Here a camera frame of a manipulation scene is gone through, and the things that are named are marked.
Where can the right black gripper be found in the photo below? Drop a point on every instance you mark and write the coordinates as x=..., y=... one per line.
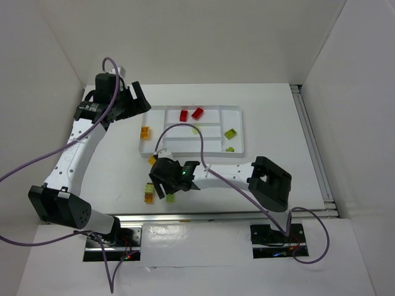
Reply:
x=163, y=182

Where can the orange lego brick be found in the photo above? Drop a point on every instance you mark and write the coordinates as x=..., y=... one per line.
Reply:
x=145, y=132

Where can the orange lego near tray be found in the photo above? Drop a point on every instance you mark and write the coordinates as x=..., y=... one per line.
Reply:
x=152, y=160

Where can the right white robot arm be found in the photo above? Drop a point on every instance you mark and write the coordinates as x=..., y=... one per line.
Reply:
x=262, y=182

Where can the white divided sorting tray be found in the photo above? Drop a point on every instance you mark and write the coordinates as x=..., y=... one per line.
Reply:
x=180, y=140

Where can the dark green lego brick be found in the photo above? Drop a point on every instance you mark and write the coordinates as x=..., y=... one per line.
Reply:
x=231, y=133

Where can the aluminium rail right side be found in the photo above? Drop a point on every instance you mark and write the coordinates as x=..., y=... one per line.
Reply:
x=320, y=172

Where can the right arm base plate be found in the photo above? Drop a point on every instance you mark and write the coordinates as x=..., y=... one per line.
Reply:
x=268, y=243

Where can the green brown orange lego stack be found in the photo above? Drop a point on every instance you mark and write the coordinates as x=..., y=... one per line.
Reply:
x=149, y=192

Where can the red sloped lego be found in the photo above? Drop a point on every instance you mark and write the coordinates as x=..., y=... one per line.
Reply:
x=197, y=114

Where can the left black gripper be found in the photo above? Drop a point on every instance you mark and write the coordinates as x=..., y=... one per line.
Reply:
x=130, y=100

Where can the aluminium rail front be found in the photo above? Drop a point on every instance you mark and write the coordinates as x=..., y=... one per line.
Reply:
x=210, y=216

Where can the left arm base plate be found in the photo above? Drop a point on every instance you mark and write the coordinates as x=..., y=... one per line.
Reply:
x=128, y=246

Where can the aluminium rail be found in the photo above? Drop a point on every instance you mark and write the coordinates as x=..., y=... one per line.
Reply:
x=320, y=172
x=210, y=216

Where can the light green lego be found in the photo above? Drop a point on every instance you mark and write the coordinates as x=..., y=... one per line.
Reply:
x=170, y=198

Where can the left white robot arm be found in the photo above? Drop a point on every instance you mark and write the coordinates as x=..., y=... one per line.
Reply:
x=57, y=200

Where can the red lego brick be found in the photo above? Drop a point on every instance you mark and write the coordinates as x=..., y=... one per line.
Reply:
x=183, y=116

